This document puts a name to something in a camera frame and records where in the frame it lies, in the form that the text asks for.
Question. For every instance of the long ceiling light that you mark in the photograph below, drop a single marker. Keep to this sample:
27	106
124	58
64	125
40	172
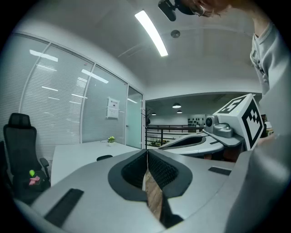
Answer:
151	33

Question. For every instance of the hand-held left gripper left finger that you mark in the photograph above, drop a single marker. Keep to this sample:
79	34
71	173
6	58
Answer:
91	204

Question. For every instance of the black head-mounted camera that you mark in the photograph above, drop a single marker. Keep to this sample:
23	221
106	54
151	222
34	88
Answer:
169	9

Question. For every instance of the person's grey shirt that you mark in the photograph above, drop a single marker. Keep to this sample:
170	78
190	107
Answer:
272	68

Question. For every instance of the black coat rack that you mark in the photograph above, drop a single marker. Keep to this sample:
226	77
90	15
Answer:
145	117

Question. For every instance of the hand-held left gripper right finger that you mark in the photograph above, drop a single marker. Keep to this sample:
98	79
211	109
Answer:
200	182

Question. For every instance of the small potted yellow-flowered plant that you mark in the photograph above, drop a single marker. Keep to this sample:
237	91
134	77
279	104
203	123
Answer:
111	140

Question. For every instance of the black office chair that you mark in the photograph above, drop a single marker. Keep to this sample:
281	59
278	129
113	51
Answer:
20	145

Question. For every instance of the frosted glass door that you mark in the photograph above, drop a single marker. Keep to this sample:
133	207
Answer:
134	118

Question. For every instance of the white paper notice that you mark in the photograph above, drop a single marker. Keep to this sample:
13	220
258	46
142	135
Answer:
113	108

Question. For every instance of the black glasses case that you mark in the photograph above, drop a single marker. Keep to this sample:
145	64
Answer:
104	157

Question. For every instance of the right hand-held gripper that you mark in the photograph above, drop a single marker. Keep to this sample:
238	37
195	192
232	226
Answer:
238	109

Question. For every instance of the round ceiling smoke detector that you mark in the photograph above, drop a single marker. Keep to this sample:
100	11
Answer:
175	33

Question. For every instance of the person's head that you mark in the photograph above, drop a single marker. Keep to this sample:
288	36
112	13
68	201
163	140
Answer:
241	9

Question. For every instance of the pink crumpled item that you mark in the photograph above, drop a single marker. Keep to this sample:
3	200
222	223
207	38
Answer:
33	180

